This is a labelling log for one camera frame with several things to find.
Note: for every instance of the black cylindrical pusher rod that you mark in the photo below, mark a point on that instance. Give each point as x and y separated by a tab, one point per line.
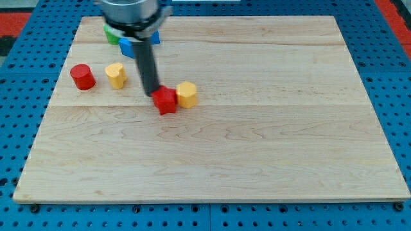
145	60

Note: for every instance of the red cylinder block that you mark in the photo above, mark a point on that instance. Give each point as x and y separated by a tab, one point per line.
82	76

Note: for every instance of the red star block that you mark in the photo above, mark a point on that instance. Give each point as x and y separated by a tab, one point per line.
165	100

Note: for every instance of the light wooden board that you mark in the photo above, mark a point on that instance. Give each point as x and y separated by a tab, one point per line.
282	117

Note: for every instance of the yellow hexagon block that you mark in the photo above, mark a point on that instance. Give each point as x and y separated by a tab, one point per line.
186	94

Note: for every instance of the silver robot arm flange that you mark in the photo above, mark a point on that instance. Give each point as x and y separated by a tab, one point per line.
137	19

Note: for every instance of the green block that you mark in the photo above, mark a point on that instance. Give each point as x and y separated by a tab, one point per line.
110	35

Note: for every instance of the blue block behind rod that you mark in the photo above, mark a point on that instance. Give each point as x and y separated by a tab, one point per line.
155	38

